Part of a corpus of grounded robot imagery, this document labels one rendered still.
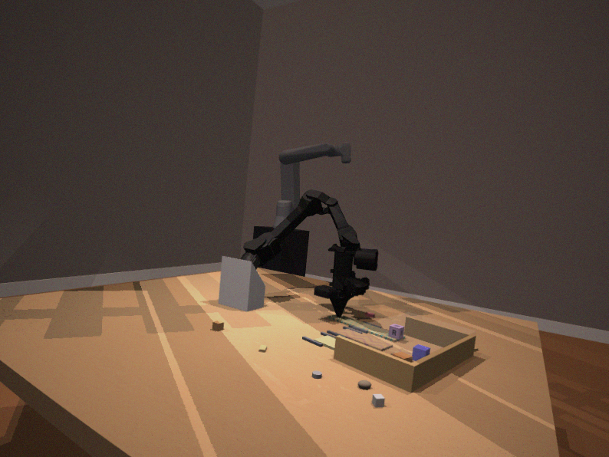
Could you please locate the brown open-top box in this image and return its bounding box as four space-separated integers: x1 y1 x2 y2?
334 312 477 393

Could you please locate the pale yellow flat strip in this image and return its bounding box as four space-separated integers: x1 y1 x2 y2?
314 335 336 350

